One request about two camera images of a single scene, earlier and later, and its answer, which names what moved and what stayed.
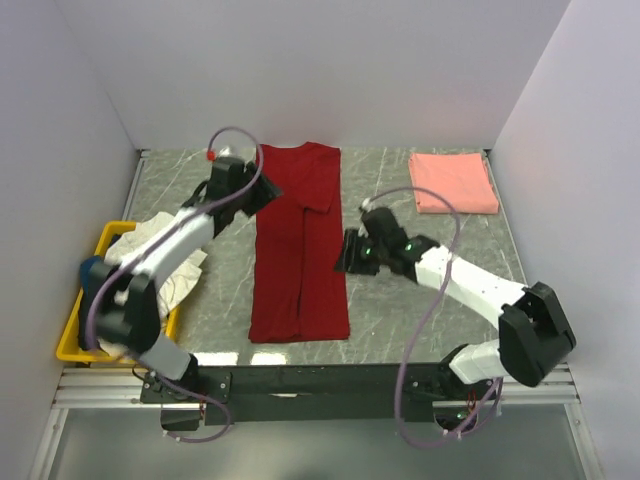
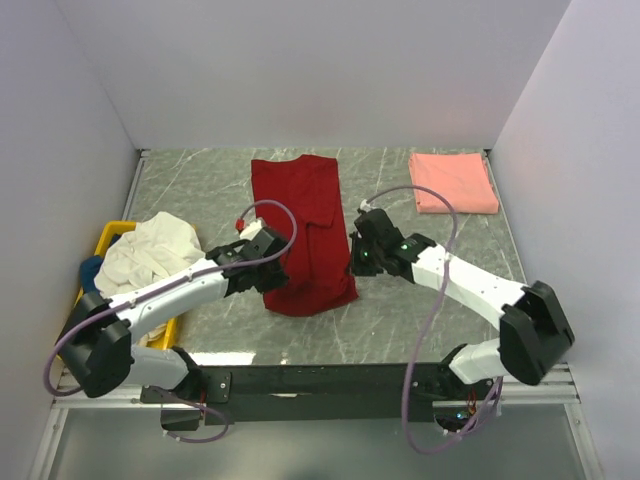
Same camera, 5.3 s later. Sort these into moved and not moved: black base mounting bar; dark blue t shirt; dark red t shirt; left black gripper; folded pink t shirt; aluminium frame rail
Moved: dark red t shirt; left black gripper
Not moved: aluminium frame rail; dark blue t shirt; black base mounting bar; folded pink t shirt
